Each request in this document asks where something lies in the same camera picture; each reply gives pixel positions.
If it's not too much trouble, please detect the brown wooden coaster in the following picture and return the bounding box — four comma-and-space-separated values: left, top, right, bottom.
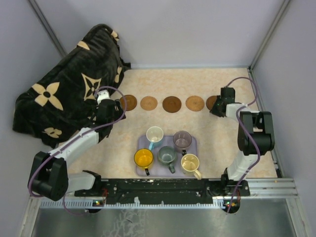
205, 95, 217, 110
119, 95, 137, 111

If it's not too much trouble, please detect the woven rattan coaster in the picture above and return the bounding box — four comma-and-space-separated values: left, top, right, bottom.
186, 95, 205, 112
140, 96, 158, 111

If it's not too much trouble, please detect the dark wooden coaster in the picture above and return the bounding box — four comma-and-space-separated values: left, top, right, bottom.
162, 96, 182, 113

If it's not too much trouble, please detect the purple glass mug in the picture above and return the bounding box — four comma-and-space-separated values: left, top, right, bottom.
173, 130, 192, 156

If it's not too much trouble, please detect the cream ceramic mug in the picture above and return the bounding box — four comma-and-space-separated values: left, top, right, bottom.
181, 154, 202, 180

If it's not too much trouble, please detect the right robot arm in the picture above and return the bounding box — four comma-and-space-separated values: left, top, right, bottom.
210, 87, 275, 196

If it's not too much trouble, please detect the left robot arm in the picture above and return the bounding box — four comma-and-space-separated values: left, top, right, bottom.
28, 99, 125, 201

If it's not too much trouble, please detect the black floral blanket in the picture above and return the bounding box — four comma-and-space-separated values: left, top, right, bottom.
12, 24, 130, 148

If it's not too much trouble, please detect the white blue mug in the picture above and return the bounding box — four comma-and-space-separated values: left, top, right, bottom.
146, 126, 164, 151

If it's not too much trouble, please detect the yellow glass mug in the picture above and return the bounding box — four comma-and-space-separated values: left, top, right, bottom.
134, 149, 154, 176

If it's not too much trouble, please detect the grey green mug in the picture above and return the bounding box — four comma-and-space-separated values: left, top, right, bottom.
158, 146, 177, 174

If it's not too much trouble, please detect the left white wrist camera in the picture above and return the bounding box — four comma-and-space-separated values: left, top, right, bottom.
96, 90, 110, 105

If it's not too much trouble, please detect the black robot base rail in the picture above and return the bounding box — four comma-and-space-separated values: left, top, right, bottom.
75, 176, 250, 204

